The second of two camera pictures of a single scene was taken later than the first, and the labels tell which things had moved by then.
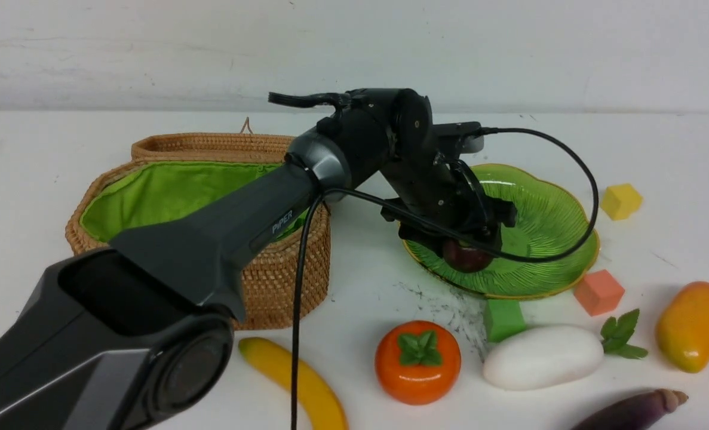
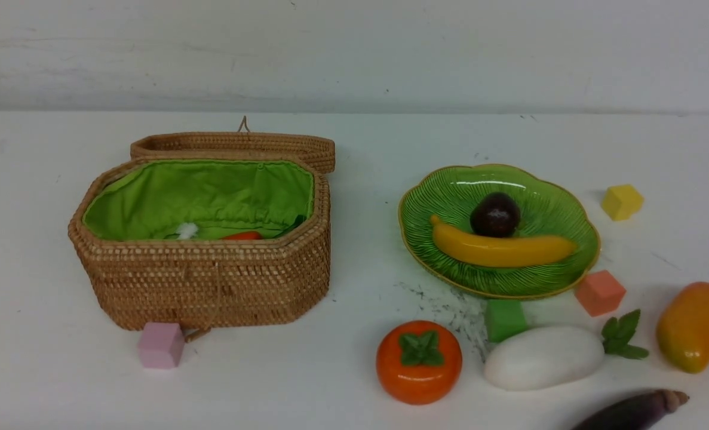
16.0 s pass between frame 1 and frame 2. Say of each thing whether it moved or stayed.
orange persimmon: stayed
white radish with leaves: stayed
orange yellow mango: stayed
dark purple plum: moved
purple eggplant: stayed
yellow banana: moved
